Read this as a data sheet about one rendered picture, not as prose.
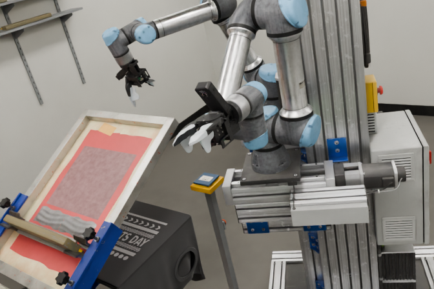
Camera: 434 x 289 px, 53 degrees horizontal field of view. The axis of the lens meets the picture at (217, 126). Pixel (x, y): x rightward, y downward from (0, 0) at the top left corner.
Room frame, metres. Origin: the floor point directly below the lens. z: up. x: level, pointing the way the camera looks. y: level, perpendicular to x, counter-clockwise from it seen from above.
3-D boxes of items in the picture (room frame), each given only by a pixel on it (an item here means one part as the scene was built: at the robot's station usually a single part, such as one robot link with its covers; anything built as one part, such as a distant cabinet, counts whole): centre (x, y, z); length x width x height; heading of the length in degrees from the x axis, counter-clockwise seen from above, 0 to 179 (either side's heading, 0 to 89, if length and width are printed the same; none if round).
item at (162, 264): (1.52, 0.39, 0.77); 0.46 x 0.09 x 0.36; 140
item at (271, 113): (1.45, -0.18, 1.42); 0.13 x 0.12 x 0.14; 50
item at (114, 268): (1.64, 0.53, 0.95); 0.48 x 0.44 x 0.01; 140
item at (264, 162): (1.45, -0.17, 1.31); 0.15 x 0.15 x 0.10
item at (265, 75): (1.94, -0.30, 1.42); 0.13 x 0.12 x 0.14; 20
